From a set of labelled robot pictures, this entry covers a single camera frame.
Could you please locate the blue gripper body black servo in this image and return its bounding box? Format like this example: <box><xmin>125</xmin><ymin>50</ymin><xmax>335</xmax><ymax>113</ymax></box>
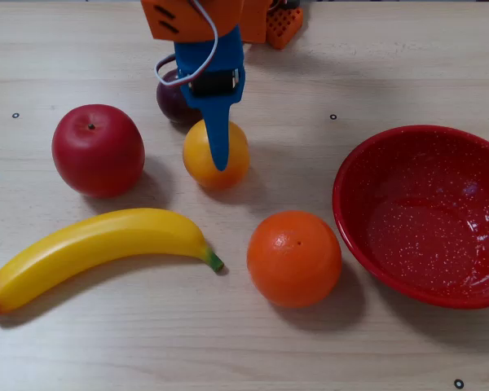
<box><xmin>173</xmin><ymin>24</ymin><xmax>246</xmax><ymax>119</ymax></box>

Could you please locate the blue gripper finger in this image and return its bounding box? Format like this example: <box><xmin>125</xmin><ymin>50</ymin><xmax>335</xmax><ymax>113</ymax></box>
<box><xmin>201</xmin><ymin>104</ymin><xmax>234</xmax><ymax>173</ymax></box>

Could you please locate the yellow orange toy peach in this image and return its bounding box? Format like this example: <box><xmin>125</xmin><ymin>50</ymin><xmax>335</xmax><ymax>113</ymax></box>
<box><xmin>182</xmin><ymin>119</ymin><xmax>251</xmax><ymax>191</ymax></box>

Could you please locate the red speckled bowl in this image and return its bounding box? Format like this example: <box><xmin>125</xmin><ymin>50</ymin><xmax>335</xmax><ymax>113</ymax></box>
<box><xmin>332</xmin><ymin>124</ymin><xmax>489</xmax><ymax>310</ymax></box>

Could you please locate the dark purple toy plum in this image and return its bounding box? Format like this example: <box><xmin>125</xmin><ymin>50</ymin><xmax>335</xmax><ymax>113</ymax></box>
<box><xmin>156</xmin><ymin>68</ymin><xmax>205</xmax><ymax>125</ymax></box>

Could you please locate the red toy apple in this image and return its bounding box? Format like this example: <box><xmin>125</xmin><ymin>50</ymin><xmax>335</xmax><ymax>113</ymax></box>
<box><xmin>51</xmin><ymin>103</ymin><xmax>146</xmax><ymax>200</ymax></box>

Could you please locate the toy orange fruit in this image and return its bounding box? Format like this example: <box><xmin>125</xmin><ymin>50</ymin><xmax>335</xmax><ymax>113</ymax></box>
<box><xmin>246</xmin><ymin>209</ymin><xmax>343</xmax><ymax>310</ymax></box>

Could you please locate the yellow toy banana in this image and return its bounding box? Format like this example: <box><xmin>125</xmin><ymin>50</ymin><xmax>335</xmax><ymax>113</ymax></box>
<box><xmin>0</xmin><ymin>207</ymin><xmax>225</xmax><ymax>318</ymax></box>

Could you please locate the white red servo cable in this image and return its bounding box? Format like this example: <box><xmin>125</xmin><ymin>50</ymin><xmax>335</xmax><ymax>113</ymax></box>
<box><xmin>153</xmin><ymin>0</ymin><xmax>220</xmax><ymax>89</ymax></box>

